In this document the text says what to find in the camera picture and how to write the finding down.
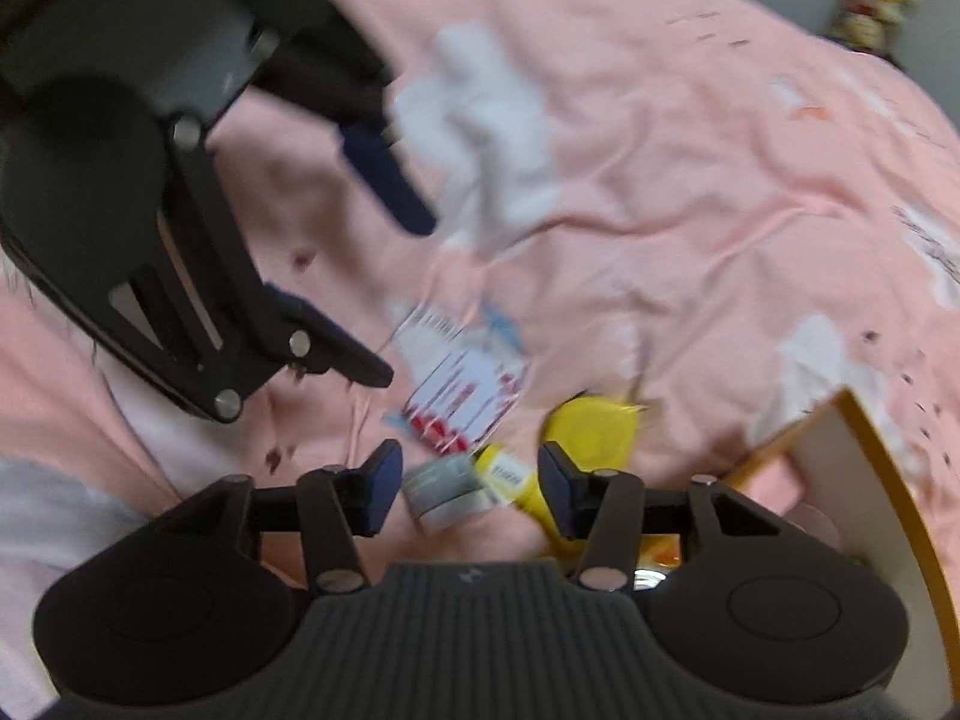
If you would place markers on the orange cardboard box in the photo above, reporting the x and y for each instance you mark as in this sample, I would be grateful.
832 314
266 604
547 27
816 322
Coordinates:
862 510

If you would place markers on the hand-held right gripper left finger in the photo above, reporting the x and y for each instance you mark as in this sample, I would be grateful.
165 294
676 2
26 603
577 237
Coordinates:
384 487

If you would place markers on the yellow plastic container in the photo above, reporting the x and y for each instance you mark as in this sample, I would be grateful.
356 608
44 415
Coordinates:
592 431

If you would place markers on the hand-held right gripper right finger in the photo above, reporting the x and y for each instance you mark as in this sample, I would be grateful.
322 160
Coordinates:
559 491

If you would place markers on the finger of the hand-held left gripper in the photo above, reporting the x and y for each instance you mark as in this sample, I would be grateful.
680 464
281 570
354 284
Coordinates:
390 180
330 341

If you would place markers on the pink printed blanket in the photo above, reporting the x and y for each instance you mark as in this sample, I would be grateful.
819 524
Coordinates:
675 165

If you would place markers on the small grey-lidded jar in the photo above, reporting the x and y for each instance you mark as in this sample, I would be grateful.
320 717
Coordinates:
446 495

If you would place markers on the white cloth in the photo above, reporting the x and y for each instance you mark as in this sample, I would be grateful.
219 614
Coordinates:
67 495

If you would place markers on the white red-spotted packet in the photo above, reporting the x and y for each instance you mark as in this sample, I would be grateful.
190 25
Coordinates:
457 382

